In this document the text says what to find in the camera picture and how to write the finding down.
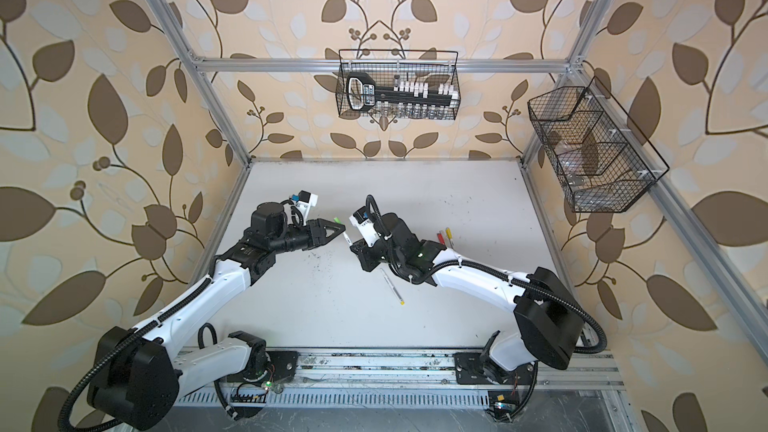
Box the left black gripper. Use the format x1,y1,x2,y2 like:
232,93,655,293
266,219,343,257

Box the clear pen yellow tip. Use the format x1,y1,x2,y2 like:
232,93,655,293
381,270,405,305

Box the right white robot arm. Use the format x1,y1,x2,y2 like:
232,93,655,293
350,209,608,376

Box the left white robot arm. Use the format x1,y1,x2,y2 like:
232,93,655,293
57,219,345,431

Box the black tool in basket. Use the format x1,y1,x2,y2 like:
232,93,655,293
340,72,461,112

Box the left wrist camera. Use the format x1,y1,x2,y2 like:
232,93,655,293
250,190,319,235

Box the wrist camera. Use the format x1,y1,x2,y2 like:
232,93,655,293
350,194,391,247
250,190,319,235

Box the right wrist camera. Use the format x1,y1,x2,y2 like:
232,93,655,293
350,194,391,247

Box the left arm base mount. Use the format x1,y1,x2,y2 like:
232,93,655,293
223,350,299,421

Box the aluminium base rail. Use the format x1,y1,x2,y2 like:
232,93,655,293
173,347,625,410

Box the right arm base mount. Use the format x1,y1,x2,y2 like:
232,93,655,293
453,352,539,423

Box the back wall wire basket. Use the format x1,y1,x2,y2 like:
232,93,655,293
335,47,462,121

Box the wall wire basket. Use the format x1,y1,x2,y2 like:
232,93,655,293
527,77,670,213
335,47,462,121

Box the right wall wire basket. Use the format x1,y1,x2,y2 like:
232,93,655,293
527,77,670,213

